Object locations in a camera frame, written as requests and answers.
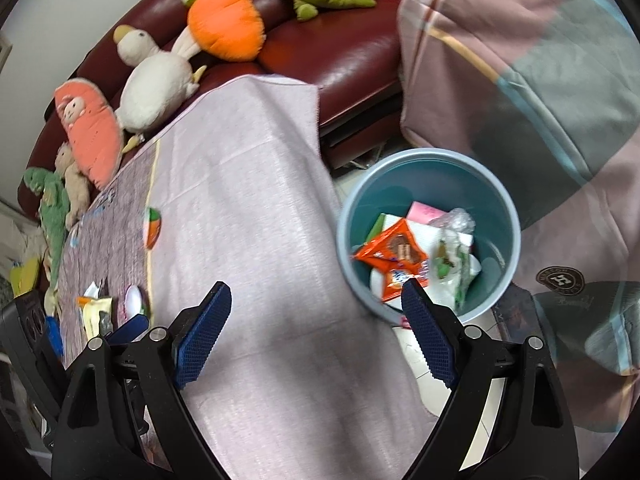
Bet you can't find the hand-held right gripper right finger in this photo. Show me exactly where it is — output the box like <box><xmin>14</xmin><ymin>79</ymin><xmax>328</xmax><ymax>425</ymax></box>
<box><xmin>400</xmin><ymin>277</ymin><xmax>581</xmax><ymax>480</ymax></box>

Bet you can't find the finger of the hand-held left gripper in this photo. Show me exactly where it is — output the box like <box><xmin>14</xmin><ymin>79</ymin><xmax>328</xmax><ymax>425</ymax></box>
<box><xmin>106</xmin><ymin>313</ymin><xmax>152</xmax><ymax>348</ymax></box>

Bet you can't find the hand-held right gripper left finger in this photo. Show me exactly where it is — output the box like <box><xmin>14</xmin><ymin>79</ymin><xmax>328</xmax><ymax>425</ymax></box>
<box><xmin>50</xmin><ymin>281</ymin><xmax>233</xmax><ymax>480</ymax></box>

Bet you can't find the teal plastic trash bin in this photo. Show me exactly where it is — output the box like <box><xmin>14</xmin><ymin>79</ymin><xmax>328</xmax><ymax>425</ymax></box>
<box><xmin>336</xmin><ymin>147</ymin><xmax>523</xmax><ymax>328</ymax></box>

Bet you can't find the white round lid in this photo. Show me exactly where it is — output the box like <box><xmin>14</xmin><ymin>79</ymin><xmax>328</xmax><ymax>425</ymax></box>
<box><xmin>122</xmin><ymin>285</ymin><xmax>149</xmax><ymax>321</ymax></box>

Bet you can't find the yellow packet with orange tip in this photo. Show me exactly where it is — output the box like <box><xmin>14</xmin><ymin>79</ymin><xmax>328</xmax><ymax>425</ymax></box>
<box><xmin>77</xmin><ymin>296</ymin><xmax>113</xmax><ymax>341</ymax></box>

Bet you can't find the yellow plush toy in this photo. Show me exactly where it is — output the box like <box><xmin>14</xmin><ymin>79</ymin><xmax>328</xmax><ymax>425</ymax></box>
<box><xmin>9</xmin><ymin>257</ymin><xmax>42</xmax><ymax>297</ymax></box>

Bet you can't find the orange snack wrapper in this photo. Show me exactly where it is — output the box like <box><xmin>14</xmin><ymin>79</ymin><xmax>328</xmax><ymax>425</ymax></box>
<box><xmin>352</xmin><ymin>217</ymin><xmax>431</xmax><ymax>303</ymax></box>

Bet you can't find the small carrot print packet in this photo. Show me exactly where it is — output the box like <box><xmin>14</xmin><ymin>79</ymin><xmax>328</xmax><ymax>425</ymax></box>
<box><xmin>144</xmin><ymin>207</ymin><xmax>163</xmax><ymax>250</ymax></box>

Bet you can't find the clear plastic wrapper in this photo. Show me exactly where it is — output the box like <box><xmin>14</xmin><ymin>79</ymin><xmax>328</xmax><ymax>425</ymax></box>
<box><xmin>439</xmin><ymin>208</ymin><xmax>476</xmax><ymax>234</ymax></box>

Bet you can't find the pale pink paper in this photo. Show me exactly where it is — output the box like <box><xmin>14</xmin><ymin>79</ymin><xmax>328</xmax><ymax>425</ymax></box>
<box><xmin>406</xmin><ymin>201</ymin><xmax>447</xmax><ymax>224</ymax></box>

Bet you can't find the green dinosaur plush toy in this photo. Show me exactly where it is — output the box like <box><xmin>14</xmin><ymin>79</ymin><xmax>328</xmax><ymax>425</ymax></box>
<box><xmin>22</xmin><ymin>167</ymin><xmax>72</xmax><ymax>317</ymax></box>

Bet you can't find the pink grey tablecloth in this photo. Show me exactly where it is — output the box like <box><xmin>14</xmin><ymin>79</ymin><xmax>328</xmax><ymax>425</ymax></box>
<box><xmin>55</xmin><ymin>74</ymin><xmax>441</xmax><ymax>480</ymax></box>

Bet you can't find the beige bear plush toy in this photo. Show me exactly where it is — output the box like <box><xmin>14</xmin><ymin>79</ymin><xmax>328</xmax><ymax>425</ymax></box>
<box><xmin>54</xmin><ymin>142</ymin><xmax>91</xmax><ymax>231</ymax></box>

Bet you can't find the grey bag with round emblem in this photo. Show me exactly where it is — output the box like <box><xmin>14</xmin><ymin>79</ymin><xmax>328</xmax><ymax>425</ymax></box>
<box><xmin>532</xmin><ymin>265</ymin><xmax>640</xmax><ymax>376</ymax></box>

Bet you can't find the pink doll plush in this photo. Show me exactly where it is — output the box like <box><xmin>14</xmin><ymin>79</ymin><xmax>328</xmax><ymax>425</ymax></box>
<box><xmin>54</xmin><ymin>78</ymin><xmax>125</xmax><ymax>191</ymax></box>

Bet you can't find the white duck plush toy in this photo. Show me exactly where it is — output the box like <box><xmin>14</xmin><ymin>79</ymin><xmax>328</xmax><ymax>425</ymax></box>
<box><xmin>112</xmin><ymin>25</ymin><xmax>208</xmax><ymax>155</ymax></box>

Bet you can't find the dark red leather sofa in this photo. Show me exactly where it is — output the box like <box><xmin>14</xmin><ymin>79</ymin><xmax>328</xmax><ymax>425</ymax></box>
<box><xmin>17</xmin><ymin>0</ymin><xmax>406</xmax><ymax>211</ymax></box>

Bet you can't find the orange carrot rabbit plush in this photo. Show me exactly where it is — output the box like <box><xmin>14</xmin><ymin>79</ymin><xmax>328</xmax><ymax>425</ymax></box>
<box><xmin>172</xmin><ymin>0</ymin><xmax>266</xmax><ymax>63</ymax></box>

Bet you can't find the pink plaid blanket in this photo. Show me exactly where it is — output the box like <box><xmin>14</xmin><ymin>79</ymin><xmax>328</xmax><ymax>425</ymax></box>
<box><xmin>397</xmin><ymin>0</ymin><xmax>640</xmax><ymax>433</ymax></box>

